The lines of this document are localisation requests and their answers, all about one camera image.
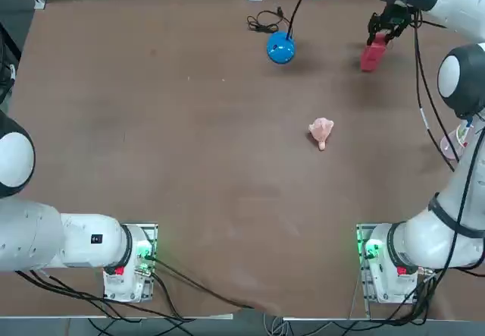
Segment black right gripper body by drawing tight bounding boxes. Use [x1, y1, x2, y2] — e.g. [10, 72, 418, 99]
[380, 1, 413, 30]

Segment red foam block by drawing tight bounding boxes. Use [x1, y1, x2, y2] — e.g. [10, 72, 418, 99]
[365, 34, 388, 59]
[359, 49, 382, 73]

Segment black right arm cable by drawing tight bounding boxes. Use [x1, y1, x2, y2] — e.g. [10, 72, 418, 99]
[411, 8, 458, 173]

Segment clear pink pen cup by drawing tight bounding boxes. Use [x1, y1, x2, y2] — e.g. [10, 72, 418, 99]
[440, 127, 475, 162]

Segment black base power cable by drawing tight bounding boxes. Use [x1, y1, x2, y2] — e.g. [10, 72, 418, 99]
[149, 256, 266, 314]

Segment black lamp cable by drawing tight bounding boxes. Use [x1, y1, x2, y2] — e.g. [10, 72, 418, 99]
[246, 6, 293, 34]

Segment blue desk lamp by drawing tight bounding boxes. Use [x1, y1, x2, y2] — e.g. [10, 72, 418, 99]
[266, 0, 338, 65]

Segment pink pig toy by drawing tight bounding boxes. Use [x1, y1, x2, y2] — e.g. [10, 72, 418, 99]
[308, 118, 336, 152]

